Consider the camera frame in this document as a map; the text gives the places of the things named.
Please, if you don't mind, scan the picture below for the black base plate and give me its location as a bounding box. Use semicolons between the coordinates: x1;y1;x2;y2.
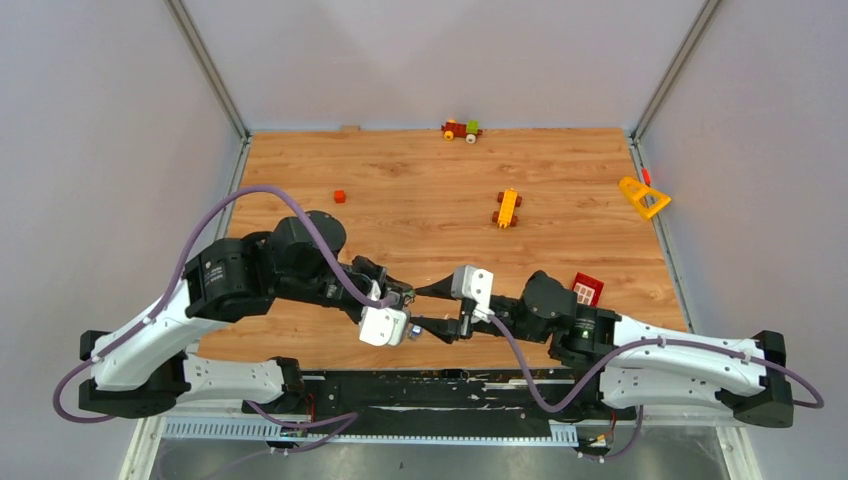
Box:
260;369;636;438

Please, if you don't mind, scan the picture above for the yellow triangular toy piece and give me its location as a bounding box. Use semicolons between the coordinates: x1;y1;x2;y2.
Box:
618;177;672;221

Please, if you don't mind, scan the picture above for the yellow brown toy car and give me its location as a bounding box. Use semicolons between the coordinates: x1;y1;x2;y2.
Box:
492;188;523;229

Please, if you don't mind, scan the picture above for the grey cable duct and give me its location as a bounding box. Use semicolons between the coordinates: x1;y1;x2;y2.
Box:
162;417;580;447

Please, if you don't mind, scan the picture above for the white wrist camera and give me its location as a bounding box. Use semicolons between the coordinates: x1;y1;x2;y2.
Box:
450;265;494;323
358;281;410;347

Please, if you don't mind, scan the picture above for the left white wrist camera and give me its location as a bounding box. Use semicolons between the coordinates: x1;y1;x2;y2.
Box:
358;281;410;347

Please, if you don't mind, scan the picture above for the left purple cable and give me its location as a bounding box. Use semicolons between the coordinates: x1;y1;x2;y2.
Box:
52;184;397;456

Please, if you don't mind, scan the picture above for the red window toy block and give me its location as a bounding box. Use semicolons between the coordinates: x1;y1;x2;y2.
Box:
571;272;605;307

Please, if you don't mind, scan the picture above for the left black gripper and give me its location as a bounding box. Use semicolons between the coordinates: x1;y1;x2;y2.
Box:
276;256;413;318

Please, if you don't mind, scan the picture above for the red green toy car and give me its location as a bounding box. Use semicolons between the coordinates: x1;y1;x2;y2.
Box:
440;119;484;144

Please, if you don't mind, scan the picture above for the keyring with colourful keys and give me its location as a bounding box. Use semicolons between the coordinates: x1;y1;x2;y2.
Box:
401;289;423;341

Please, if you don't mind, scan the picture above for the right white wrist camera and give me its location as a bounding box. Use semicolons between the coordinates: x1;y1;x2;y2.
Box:
450;265;494;323

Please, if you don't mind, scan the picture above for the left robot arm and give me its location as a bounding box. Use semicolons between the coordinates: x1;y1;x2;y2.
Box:
78;211;414;419

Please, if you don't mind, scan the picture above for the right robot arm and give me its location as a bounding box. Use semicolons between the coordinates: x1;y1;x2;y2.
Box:
415;265;794;429

